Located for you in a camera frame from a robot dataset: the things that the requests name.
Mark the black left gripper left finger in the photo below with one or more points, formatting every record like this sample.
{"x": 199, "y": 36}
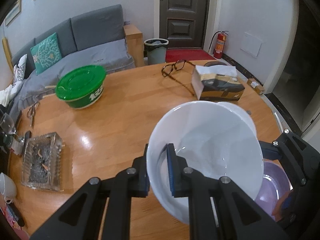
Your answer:
{"x": 100, "y": 208}

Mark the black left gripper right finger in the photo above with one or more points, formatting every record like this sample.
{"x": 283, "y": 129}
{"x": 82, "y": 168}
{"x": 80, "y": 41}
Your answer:
{"x": 218, "y": 208}

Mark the purple plate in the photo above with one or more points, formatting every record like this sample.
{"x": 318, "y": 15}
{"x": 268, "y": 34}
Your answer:
{"x": 275, "y": 184}

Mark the white deep bowl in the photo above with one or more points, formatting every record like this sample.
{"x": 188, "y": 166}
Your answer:
{"x": 213, "y": 140}

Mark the cream textured bowl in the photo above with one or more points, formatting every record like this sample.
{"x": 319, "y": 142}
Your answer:
{"x": 242, "y": 113}

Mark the glass ashtray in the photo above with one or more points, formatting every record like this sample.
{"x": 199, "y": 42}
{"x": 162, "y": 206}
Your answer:
{"x": 42, "y": 162}

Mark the pink paper mat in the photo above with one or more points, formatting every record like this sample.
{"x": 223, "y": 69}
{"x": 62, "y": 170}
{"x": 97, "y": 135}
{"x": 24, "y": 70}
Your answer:
{"x": 15, "y": 219}

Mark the white mug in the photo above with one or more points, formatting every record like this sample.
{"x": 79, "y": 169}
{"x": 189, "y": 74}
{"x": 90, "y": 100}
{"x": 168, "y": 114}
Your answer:
{"x": 8, "y": 188}

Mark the cardboard box on floor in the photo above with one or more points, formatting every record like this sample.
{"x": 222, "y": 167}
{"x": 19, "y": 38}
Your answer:
{"x": 256, "y": 86}

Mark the small bottle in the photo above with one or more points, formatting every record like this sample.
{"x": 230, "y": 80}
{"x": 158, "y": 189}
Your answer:
{"x": 11, "y": 143}

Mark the tissue box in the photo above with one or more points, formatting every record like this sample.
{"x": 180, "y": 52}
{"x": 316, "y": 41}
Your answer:
{"x": 216, "y": 83}

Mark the scissors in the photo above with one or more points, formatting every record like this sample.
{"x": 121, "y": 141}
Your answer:
{"x": 31, "y": 112}

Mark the wine glass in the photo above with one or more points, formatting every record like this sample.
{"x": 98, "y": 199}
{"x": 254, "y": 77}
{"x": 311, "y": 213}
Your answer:
{"x": 8, "y": 126}

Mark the green lidded container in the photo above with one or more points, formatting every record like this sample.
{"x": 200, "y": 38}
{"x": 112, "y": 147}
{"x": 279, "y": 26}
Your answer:
{"x": 81, "y": 87}

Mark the red fire extinguisher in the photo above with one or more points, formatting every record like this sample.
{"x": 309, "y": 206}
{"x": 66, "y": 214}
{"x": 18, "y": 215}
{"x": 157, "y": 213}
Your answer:
{"x": 221, "y": 37}

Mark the eyeglasses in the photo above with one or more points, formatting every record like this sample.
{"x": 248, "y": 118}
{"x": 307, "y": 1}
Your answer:
{"x": 168, "y": 70}

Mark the red doormat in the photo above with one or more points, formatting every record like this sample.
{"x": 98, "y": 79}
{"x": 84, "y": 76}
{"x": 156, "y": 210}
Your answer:
{"x": 173, "y": 55}

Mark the white patterned cushion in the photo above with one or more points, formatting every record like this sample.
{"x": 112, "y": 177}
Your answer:
{"x": 19, "y": 69}

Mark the teal patterned cushion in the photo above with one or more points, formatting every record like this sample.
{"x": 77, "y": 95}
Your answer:
{"x": 46, "y": 53}

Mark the grey trash bin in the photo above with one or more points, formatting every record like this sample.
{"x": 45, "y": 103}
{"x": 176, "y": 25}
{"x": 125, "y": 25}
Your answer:
{"x": 156, "y": 49}

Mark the grey sofa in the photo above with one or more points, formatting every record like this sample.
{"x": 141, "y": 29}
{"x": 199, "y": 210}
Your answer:
{"x": 93, "y": 38}

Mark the dark door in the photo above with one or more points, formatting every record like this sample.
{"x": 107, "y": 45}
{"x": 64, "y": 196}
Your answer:
{"x": 183, "y": 22}

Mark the left small painting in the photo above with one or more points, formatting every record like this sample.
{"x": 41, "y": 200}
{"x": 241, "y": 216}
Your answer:
{"x": 12, "y": 14}

